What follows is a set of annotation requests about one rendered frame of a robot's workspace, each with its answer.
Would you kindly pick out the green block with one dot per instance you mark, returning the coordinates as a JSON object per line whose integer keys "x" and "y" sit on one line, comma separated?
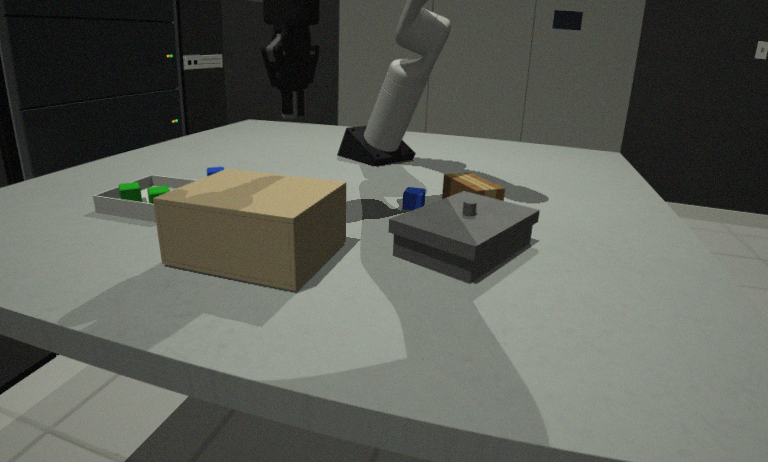
{"x": 130, "y": 191}
{"x": 155, "y": 191}

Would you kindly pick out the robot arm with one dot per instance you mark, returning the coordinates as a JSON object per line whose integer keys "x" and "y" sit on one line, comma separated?
{"x": 424, "y": 33}

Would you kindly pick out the brown cardboard box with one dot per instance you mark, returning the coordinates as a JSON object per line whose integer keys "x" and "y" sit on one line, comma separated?
{"x": 459, "y": 182}

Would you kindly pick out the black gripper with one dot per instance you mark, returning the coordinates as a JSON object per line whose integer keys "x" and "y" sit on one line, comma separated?
{"x": 290, "y": 20}

